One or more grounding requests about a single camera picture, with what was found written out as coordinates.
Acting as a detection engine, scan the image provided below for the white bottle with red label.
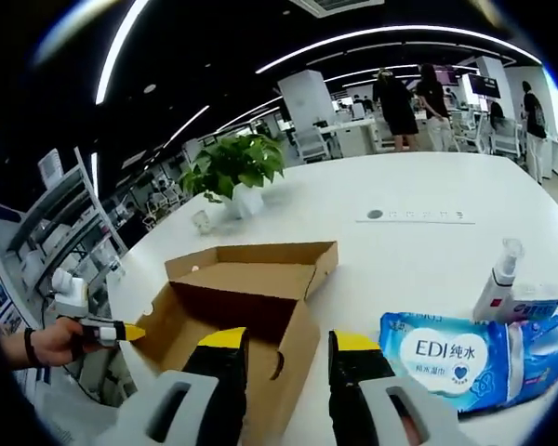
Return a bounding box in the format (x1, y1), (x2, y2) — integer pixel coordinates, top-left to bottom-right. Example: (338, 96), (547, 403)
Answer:
(472, 237), (526, 325)

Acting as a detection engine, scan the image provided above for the grey mesh office chair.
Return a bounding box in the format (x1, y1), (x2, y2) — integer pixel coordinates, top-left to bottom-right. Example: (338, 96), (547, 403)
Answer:
(32, 375), (140, 446)

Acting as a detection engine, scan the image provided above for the white office chair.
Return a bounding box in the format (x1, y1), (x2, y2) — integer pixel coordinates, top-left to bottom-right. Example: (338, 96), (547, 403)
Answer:
(291, 127), (330, 163)

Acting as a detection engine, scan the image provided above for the white office cabinet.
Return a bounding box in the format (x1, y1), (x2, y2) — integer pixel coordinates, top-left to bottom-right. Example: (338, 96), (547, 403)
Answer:
(329, 119), (379, 158)

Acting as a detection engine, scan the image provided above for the purple wall screen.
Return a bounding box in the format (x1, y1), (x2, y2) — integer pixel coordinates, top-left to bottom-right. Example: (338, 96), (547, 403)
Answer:
(434, 64), (460, 88)

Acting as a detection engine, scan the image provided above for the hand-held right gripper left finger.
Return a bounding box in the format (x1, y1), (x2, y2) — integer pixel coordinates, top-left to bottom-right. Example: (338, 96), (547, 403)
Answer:
(95, 327), (251, 446)

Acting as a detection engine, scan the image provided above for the black wristband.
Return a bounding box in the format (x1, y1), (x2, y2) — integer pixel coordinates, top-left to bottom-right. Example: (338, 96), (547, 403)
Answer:
(22, 327), (42, 369)

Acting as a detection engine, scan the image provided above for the small clear glass cup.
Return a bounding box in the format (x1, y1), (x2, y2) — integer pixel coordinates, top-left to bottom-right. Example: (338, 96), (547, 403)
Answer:
(191, 209), (214, 234)

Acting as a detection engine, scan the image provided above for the ceiling air conditioner vent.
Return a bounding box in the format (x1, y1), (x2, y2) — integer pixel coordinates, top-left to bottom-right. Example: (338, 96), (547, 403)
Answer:
(287, 0), (386, 19)

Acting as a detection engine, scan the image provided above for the small white carton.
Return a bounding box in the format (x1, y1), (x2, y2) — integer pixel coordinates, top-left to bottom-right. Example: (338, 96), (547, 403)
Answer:
(509, 283), (558, 322)

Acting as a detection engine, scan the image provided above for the metal shelf rack with bins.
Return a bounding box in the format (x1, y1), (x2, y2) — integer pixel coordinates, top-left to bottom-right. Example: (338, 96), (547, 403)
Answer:
(0, 147), (127, 303)

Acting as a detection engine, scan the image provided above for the blue wet wipes pack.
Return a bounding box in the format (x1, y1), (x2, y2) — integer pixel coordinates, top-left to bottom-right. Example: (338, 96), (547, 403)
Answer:
(378, 310), (511, 414)

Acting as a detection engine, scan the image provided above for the white table socket panel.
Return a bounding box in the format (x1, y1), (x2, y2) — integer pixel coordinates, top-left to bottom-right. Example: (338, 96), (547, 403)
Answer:
(355, 207), (477, 227)

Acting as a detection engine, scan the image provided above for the blue picture poster board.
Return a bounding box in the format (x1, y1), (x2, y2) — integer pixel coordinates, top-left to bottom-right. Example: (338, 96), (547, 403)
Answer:
(0, 250), (25, 329)

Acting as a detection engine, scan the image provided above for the potted green plant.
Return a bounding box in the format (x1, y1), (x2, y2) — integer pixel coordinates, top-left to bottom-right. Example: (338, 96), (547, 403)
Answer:
(179, 133), (288, 220)

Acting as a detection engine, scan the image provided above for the dark wall screen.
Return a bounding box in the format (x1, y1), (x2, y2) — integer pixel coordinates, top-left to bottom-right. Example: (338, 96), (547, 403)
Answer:
(467, 73), (502, 99)

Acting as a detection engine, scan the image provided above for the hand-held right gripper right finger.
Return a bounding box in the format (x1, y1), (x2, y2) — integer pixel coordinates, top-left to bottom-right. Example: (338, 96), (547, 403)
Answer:
(327, 329), (475, 446)

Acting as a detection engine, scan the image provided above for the person's left hand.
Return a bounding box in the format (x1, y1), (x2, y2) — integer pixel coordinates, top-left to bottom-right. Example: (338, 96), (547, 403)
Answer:
(30, 317), (99, 368)

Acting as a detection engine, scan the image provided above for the brown cardboard shoe box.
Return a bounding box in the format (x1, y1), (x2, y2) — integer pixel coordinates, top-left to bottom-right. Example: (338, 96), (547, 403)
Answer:
(132, 240), (340, 440)

